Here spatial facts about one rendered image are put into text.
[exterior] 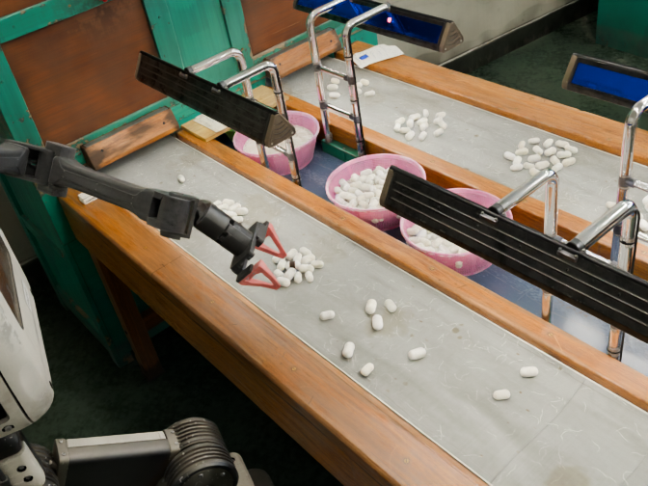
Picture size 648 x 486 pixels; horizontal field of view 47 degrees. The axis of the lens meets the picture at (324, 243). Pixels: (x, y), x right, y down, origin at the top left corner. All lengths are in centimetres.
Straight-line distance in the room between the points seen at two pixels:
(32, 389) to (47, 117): 134
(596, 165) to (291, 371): 100
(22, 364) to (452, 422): 77
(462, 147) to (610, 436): 101
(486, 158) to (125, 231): 99
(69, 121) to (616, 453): 168
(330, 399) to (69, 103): 125
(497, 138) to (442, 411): 98
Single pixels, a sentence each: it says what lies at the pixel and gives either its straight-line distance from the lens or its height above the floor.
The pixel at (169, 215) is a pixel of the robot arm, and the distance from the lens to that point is 142.
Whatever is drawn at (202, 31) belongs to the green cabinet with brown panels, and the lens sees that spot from 243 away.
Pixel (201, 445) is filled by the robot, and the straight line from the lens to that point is 140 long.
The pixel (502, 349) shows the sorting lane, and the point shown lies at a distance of 153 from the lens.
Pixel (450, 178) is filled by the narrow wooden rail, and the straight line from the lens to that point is 197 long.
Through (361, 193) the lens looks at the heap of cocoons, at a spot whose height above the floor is 74.
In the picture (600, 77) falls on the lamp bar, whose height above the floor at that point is 108.
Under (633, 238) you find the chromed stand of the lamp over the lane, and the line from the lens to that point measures 132.
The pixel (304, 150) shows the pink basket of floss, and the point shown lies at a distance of 221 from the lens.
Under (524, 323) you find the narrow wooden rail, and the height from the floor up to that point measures 76.
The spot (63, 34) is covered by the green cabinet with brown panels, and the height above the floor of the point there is 117.
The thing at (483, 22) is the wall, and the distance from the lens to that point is 423.
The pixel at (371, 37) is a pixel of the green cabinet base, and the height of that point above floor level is 75.
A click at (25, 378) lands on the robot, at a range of 102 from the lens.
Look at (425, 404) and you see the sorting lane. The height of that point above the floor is 74.
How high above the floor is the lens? 185
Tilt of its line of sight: 37 degrees down
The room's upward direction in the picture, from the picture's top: 11 degrees counter-clockwise
